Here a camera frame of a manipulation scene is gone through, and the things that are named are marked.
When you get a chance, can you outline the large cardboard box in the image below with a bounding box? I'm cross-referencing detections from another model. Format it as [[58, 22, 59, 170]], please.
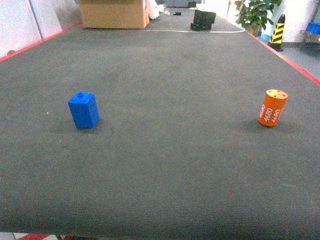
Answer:
[[79, 0, 150, 29]]

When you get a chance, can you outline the stack of black crates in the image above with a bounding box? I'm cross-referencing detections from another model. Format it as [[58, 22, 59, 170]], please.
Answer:
[[190, 9, 217, 31]]

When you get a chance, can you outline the blue rectangular block part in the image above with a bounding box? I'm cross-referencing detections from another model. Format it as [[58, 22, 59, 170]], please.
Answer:
[[68, 92, 100, 128]]

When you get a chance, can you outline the orange cylindrical cap 4680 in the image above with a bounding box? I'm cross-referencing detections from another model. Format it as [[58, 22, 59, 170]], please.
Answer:
[[257, 89, 288, 127]]

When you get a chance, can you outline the potted green plant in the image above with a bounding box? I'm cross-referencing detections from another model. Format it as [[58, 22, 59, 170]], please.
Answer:
[[234, 0, 282, 37]]

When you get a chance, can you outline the yellow black traffic cone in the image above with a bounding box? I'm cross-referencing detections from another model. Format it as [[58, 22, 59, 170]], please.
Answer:
[[267, 14, 286, 52]]

